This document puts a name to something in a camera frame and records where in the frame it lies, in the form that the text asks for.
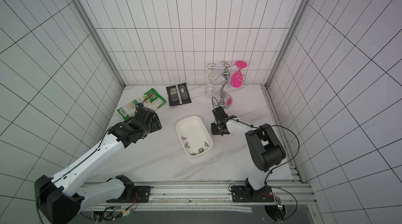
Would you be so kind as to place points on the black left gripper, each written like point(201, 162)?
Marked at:
point(156, 125)

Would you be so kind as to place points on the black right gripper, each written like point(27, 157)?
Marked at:
point(219, 126)

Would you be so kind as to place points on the white plastic storage box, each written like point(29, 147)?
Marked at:
point(193, 128)

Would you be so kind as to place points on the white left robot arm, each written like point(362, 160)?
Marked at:
point(59, 198)

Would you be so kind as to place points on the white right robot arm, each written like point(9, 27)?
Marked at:
point(264, 146)

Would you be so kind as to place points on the green chips bag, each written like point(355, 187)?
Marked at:
point(150, 99)

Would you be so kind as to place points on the chrome glass holder stand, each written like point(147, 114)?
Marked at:
point(223, 73)

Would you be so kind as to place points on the black snack packet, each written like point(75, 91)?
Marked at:
point(178, 95)

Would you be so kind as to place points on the clear wine glass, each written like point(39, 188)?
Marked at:
point(210, 89)

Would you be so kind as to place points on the pink wine glass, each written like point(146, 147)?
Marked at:
point(238, 78)

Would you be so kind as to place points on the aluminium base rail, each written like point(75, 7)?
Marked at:
point(213, 196)

